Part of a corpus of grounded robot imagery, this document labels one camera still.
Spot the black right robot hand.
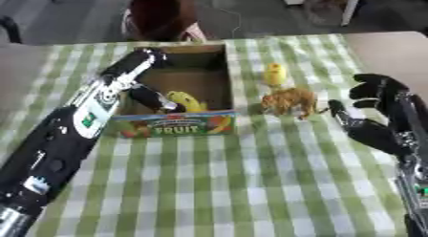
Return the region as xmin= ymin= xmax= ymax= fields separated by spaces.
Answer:
xmin=326 ymin=73 xmax=428 ymax=157

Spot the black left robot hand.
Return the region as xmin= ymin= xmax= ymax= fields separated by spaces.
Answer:
xmin=96 ymin=47 xmax=187 ymax=114

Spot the cardboard box with fruit print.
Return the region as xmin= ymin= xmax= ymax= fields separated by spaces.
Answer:
xmin=108 ymin=43 xmax=238 ymax=140

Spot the person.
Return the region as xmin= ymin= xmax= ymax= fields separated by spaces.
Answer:
xmin=120 ymin=0 xmax=209 ymax=43

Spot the yellow toy banana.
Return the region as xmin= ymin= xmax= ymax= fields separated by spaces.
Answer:
xmin=165 ymin=90 xmax=209 ymax=114

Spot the brown toy tiger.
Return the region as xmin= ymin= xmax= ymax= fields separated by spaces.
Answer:
xmin=259 ymin=87 xmax=332 ymax=121

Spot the yellow toy fruit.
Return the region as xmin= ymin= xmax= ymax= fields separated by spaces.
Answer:
xmin=262 ymin=62 xmax=288 ymax=88

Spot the white table leg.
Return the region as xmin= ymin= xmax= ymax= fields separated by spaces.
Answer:
xmin=339 ymin=0 xmax=365 ymax=27

